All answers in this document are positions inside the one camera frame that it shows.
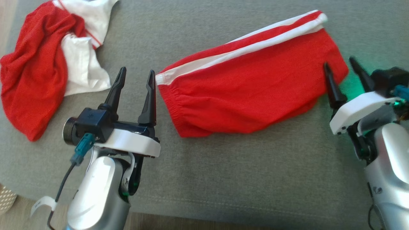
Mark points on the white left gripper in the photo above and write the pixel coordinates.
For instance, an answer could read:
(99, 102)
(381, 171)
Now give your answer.
(134, 142)

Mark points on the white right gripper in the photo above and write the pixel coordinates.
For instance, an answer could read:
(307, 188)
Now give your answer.
(358, 110)

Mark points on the red shorts with white stripes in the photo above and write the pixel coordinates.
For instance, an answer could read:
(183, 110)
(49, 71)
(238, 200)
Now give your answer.
(249, 86)

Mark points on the red and white basketball jersey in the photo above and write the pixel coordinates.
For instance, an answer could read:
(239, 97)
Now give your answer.
(32, 80)

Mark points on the large grey sofa seat cushion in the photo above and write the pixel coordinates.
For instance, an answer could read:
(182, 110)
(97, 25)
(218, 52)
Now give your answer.
(239, 169)

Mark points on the beige perforated basket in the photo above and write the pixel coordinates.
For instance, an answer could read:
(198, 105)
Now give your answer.
(6, 199)

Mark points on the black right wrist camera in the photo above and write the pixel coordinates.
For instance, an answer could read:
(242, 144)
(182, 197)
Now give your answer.
(389, 80)

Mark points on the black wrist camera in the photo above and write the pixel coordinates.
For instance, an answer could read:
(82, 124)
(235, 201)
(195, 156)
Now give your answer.
(389, 80)
(92, 123)

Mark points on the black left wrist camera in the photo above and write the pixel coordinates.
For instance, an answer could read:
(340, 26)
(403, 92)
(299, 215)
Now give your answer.
(92, 123)

